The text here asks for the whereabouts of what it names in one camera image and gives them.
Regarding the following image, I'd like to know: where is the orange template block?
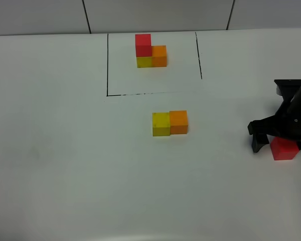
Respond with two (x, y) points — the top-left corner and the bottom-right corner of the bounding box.
(152, 45), (168, 67)

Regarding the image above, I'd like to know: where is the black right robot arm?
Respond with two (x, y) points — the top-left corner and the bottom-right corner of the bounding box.
(248, 79), (301, 153)

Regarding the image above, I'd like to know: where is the red template block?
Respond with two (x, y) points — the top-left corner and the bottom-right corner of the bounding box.
(135, 34), (152, 57)

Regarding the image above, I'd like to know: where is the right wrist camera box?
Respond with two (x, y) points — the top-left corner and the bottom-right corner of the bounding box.
(274, 79), (301, 100)

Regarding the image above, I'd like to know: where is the yellow template block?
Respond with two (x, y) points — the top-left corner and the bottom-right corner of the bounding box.
(136, 57), (153, 68)

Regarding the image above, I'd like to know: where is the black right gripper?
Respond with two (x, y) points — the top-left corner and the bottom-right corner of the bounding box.
(248, 86), (301, 153)

